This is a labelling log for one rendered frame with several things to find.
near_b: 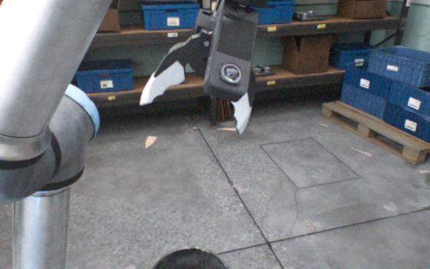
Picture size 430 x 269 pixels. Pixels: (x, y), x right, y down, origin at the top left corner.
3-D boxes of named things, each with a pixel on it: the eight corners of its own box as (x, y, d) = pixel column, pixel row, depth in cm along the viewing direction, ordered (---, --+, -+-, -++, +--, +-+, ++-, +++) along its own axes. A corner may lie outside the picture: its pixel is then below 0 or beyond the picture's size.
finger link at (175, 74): (147, 88, 54) (196, 57, 51) (140, 110, 50) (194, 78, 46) (133, 73, 53) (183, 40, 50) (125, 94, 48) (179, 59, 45)
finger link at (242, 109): (256, 111, 57) (242, 59, 51) (259, 134, 52) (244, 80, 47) (236, 114, 57) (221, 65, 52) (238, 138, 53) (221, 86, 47)
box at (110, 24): (128, 33, 320) (124, -14, 303) (66, 35, 307) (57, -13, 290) (124, 25, 357) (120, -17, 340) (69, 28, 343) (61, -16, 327)
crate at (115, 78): (133, 79, 379) (131, 58, 370) (134, 91, 346) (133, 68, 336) (81, 82, 368) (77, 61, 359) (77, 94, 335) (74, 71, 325)
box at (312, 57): (333, 72, 400) (339, 33, 381) (290, 77, 387) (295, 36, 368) (312, 63, 437) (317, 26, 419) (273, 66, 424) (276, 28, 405)
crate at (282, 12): (276, 18, 398) (278, -3, 389) (292, 24, 365) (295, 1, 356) (232, 20, 385) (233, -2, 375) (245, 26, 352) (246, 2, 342)
